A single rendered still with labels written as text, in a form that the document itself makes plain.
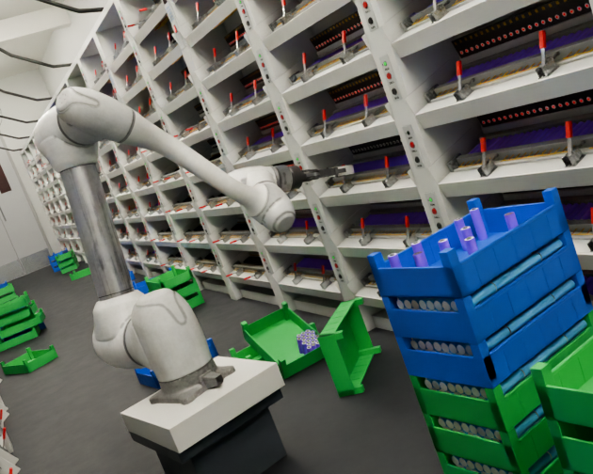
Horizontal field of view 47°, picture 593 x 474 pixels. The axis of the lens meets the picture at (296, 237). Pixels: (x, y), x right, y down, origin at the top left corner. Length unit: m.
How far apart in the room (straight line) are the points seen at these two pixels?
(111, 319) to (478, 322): 1.11
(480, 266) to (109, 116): 1.09
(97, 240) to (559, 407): 1.33
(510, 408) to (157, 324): 0.93
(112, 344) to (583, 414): 1.31
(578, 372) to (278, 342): 1.65
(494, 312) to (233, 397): 0.80
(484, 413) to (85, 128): 1.21
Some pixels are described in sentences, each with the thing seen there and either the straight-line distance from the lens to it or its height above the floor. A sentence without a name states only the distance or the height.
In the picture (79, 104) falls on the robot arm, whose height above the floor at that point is 1.05.
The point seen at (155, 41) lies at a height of 1.45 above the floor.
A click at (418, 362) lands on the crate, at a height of 0.35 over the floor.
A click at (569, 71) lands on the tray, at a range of 1.48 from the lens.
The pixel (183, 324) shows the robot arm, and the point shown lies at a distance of 1.80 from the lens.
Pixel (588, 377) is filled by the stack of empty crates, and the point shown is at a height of 0.33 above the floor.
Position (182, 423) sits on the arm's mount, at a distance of 1.70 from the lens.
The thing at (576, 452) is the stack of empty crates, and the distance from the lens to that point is 1.07.
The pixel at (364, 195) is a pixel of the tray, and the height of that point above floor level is 0.53.
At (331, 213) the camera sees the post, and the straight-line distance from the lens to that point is 2.50.
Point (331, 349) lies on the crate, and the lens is 2.08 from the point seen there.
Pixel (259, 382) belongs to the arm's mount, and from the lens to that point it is 1.78.
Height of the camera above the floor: 0.84
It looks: 9 degrees down
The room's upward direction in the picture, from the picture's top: 20 degrees counter-clockwise
